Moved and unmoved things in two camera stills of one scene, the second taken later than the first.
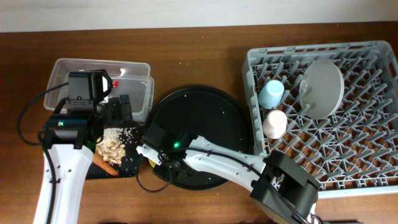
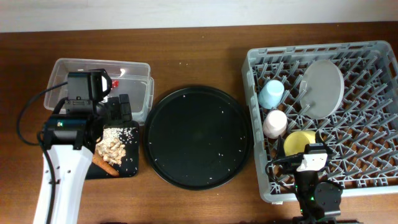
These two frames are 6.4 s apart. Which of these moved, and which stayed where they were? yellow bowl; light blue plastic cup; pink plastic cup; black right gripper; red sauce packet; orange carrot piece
Moved: yellow bowl; black right gripper
Stayed: pink plastic cup; red sauce packet; light blue plastic cup; orange carrot piece
